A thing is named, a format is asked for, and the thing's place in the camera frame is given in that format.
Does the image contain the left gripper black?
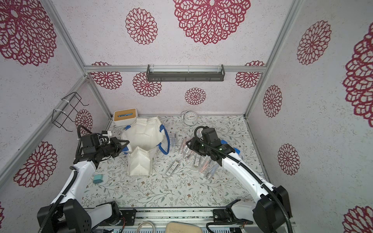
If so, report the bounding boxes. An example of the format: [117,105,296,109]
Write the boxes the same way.
[97,137,130,159]

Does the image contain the white canvas bag blue handles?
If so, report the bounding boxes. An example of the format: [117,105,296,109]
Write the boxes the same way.
[121,116,171,176]

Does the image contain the clear blue-grey case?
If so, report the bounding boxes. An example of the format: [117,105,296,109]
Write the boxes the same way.
[170,133,178,147]

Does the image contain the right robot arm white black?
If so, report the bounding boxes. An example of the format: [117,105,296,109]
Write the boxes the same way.
[186,126,293,233]

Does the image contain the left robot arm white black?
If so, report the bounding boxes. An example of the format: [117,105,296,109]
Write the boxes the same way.
[37,125,130,233]

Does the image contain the clear compass case with barcode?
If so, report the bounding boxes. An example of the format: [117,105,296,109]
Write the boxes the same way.
[193,154,201,168]

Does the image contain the clear pink compass set case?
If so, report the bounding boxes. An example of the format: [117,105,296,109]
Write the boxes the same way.
[179,138,189,160]

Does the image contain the white tissue box wooden top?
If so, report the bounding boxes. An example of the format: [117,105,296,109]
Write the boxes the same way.
[113,108,138,127]

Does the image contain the small teal object on table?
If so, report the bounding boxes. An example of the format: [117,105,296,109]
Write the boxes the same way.
[93,174,104,184]

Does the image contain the beige object at front edge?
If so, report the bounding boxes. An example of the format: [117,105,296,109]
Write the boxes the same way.
[165,222,203,233]

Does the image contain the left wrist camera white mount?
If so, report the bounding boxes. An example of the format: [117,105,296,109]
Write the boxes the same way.
[101,131,112,138]

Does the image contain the black wire wall rack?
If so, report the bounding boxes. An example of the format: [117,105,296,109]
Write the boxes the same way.
[51,92,89,132]

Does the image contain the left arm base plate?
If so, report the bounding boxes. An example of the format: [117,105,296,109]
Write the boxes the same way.
[117,209,137,227]

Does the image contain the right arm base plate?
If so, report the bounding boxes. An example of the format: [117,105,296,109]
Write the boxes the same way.
[212,209,254,224]

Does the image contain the white cable loop front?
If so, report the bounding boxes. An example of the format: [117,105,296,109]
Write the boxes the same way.
[136,221,156,233]

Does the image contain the black wall shelf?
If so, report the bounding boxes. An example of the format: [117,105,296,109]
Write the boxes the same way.
[146,65,225,82]

